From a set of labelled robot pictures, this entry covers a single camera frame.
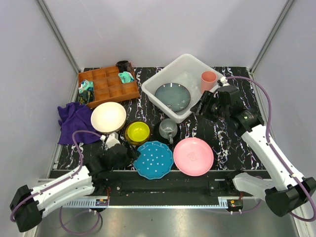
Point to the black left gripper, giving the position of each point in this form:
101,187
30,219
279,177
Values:
133,154

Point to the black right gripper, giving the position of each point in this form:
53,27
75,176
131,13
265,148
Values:
207,98

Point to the teal ceramic floral plate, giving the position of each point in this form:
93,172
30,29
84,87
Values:
175,96

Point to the blue dotted scalloped plate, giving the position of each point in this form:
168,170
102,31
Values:
155,160

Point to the translucent white plastic bin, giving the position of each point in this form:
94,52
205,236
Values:
185,70

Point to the pink plastic cup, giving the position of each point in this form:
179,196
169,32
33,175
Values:
208,80

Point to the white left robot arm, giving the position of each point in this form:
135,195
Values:
30,205

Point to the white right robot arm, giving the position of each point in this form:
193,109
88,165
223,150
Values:
288,188

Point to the amber transparent plate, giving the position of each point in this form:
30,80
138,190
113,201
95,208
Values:
133,142

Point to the yellow plastic bowl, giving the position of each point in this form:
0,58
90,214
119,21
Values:
138,131

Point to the black saucer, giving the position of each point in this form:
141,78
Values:
157,137

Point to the grey ceramic mug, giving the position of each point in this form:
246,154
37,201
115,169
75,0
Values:
168,129

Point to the cream white bowl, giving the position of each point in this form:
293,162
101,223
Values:
108,117

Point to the pink plastic plate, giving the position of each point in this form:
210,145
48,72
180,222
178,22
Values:
193,156

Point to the purple cloth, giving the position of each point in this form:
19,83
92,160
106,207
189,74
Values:
74,117

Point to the orange wooden divided tray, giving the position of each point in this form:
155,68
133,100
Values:
107,86

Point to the dark green patterned cloth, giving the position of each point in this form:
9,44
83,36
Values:
86,97

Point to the mint green rolled cloth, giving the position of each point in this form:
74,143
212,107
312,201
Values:
126,77

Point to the teal white patterned cloth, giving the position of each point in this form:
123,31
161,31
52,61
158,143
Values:
86,86

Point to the dark brown cup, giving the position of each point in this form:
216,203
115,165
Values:
124,66

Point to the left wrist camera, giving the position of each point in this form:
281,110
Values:
111,140

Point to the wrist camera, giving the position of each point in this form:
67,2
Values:
111,140
222,82

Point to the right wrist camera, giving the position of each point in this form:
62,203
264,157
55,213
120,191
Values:
222,82

